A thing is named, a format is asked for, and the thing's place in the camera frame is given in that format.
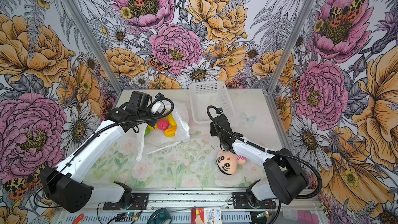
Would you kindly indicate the pink item in clear box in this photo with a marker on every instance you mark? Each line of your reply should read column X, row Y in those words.
column 300, row 216

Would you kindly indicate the green toy fruit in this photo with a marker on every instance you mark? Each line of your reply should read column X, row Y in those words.
column 147, row 131

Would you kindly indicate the cartoon boy plush doll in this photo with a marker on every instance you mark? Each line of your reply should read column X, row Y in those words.
column 228, row 162

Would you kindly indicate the red bandage box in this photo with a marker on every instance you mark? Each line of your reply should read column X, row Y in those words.
column 206, row 215

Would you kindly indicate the yellow toy banana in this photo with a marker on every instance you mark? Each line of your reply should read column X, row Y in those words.
column 152, row 128
column 171, row 120

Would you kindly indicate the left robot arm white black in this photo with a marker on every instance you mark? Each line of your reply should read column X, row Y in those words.
column 64, row 184

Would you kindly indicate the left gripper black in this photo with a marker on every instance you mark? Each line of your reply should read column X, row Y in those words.
column 156, row 116

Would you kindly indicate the white plastic mesh basket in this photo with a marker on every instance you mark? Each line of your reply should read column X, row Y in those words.
column 204, row 94

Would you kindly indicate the pink toy fruit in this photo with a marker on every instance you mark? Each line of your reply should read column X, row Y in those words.
column 163, row 124

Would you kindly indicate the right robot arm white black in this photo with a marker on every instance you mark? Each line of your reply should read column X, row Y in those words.
column 285, row 178

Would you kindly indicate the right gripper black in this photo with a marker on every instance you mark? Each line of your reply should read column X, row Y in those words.
column 213, row 129

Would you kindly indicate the orange toy fruit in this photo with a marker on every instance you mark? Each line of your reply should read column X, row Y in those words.
column 170, row 132

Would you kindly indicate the red handled tool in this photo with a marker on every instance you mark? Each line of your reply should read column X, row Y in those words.
column 79, row 219

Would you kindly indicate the translucent white plastic bag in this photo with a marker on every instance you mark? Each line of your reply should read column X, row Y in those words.
column 156, row 140

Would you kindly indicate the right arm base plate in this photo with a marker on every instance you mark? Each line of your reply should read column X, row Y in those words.
column 241, row 200

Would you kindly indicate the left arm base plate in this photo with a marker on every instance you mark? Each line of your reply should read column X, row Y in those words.
column 135, row 201

